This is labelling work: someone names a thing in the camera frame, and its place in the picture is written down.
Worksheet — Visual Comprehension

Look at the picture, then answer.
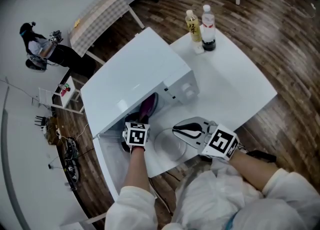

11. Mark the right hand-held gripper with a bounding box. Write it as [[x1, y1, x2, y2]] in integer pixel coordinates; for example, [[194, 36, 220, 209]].
[[172, 116, 240, 162]]

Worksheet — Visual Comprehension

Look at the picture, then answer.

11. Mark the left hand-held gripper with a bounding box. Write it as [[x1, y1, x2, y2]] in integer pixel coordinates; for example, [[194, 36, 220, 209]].
[[121, 111, 151, 154]]

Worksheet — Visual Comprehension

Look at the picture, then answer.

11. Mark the purple eggplant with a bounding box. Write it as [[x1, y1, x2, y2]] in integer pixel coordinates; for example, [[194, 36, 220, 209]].
[[138, 92, 160, 125]]

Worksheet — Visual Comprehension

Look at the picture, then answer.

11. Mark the white microwave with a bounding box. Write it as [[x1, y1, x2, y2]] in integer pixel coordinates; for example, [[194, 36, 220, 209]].
[[80, 26, 201, 202]]

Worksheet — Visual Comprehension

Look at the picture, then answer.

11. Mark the person's left forearm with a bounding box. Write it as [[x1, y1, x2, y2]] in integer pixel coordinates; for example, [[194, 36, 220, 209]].
[[123, 146, 151, 193]]

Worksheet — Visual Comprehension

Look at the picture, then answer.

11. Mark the person's right forearm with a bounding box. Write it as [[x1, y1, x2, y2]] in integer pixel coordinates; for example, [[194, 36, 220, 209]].
[[228, 149, 279, 192]]

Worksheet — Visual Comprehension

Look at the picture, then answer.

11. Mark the round glass turntable plate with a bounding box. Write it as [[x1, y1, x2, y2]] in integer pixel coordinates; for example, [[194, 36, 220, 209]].
[[153, 127, 188, 163]]

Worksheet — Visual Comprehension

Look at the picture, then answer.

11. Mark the small white side table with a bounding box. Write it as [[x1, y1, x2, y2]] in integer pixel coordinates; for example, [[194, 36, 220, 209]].
[[38, 75, 86, 115]]

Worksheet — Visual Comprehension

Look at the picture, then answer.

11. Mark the small white block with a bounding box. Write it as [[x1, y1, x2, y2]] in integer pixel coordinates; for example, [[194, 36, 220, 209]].
[[194, 41, 206, 55]]

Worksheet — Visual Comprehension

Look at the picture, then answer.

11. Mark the black router with antennas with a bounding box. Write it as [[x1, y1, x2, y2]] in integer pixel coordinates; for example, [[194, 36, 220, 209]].
[[34, 115, 47, 128]]

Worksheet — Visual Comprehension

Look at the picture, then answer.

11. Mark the yellow tea bottle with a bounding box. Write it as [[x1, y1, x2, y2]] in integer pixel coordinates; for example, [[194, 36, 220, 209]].
[[184, 9, 204, 44]]

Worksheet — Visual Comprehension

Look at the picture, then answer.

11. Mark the clear bottle with dark drink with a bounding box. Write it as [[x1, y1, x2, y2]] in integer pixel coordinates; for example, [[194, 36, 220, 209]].
[[200, 4, 217, 52]]

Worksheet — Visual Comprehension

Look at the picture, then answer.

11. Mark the table with checkered cloth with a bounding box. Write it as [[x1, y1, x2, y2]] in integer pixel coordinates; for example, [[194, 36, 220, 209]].
[[67, 0, 146, 65]]

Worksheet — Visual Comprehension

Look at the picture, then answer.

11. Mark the heap of cables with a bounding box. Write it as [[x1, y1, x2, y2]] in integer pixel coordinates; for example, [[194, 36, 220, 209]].
[[44, 116, 89, 192]]

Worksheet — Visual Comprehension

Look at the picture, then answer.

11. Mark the black strap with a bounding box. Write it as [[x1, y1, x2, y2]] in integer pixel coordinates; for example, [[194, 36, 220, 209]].
[[245, 149, 278, 163]]

